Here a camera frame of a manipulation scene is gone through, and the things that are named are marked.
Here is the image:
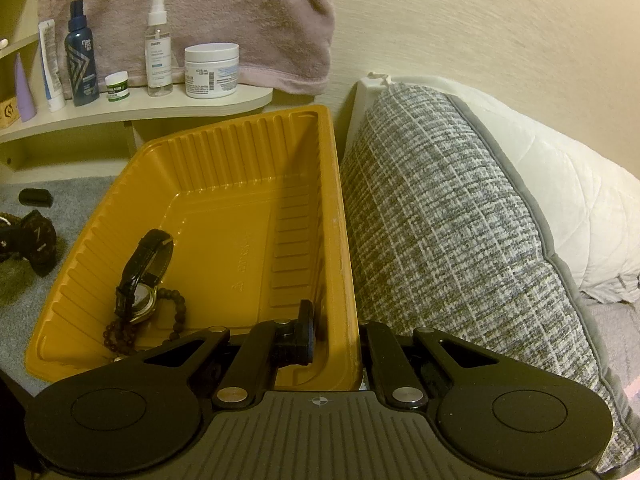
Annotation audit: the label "brown bead bracelet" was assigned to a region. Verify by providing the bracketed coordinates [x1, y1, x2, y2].
[103, 286, 189, 356]

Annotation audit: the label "orange plastic tray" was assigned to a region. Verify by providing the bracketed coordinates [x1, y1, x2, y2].
[25, 105, 361, 391]

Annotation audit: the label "grey woven pillow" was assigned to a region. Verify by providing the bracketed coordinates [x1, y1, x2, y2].
[341, 84, 639, 479]

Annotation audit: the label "grey fluffy mat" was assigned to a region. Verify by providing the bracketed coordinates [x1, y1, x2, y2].
[0, 177, 114, 396]

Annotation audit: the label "white quilted pillow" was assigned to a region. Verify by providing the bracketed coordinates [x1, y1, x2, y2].
[361, 73, 639, 304]

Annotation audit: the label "black flat case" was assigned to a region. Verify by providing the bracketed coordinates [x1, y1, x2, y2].
[18, 188, 53, 208]

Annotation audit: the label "cream wooden shelf unit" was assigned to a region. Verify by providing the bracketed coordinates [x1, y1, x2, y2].
[1, 0, 272, 184]

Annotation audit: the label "white cream jar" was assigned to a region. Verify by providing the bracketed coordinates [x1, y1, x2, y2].
[184, 42, 240, 99]

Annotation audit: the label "small green balm jar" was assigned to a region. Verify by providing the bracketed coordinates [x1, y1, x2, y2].
[105, 70, 130, 102]

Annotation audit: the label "clear spray bottle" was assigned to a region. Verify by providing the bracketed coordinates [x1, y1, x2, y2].
[144, 0, 172, 96]

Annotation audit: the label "lavender tube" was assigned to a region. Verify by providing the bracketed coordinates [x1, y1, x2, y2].
[14, 53, 37, 122]

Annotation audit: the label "mauve fleece towel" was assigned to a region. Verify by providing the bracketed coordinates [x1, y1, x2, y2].
[38, 0, 335, 96]

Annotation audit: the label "small cardboard box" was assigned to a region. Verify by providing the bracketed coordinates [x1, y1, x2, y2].
[0, 96, 20, 129]

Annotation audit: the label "white blue tube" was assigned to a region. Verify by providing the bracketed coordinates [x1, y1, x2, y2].
[38, 20, 65, 112]

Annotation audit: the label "dark blue spray bottle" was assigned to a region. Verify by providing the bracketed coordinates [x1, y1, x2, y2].
[65, 0, 100, 106]

